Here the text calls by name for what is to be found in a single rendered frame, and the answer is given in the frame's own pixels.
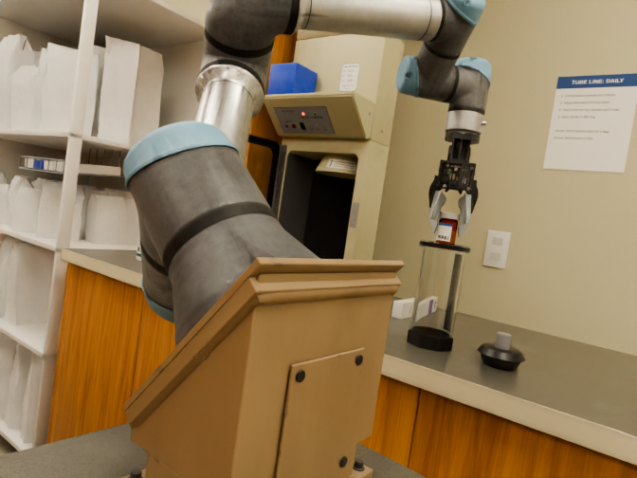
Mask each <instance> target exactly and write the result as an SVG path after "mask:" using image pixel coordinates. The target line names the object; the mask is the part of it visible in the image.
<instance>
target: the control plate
mask: <svg viewBox="0 0 637 478"><path fill-rule="evenodd" d="M273 108H274V110H275V113H276V115H277V117H278V120H279V122H280V125H281V127H282V130H283V132H284V133H296V134H335V131H334V128H333V125H332V122H331V120H330V117H329V114H328V111H327V108H326V106H313V107H273ZM302 112H303V113H304V114H305V115H303V114H302ZM314 112H316V113H317V115H316V116H315V115H314ZM300 122H303V123H304V126H305V128H306V130H301V127H300ZM285 124H287V125H288V127H285ZM292 124H295V125H296V128H293V127H292ZM309 124H311V127H309ZM316 124H317V125H318V127H316ZM322 124H324V125H325V127H322Z"/></svg>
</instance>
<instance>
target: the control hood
mask: <svg viewBox="0 0 637 478"><path fill-rule="evenodd" d="M264 105H265V107H266V109H267V112H268V114H269V116H270V118H271V120H272V122H273V125H274V127H275V129H276V132H277V134H278V135H279V136H280V137H285V138H348V139H369V138H370V136H371V131H372V124H373V112H374V106H375V104H374V102H372V101H369V100H368V99H366V98H364V97H362V96H360V95H358V94H357V93H355V92H354V91H346V92H322V93H299V94H276V95H265V96H264ZM313 106H326V108H327V111H328V114H329V117H330V120H331V122H332V125H333V128H334V131H335V134H296V133H284V132H283V130H282V127H281V125H280V122H279V120H278V117H277V115H276V113H275V110H274V108H273V107H313Z"/></svg>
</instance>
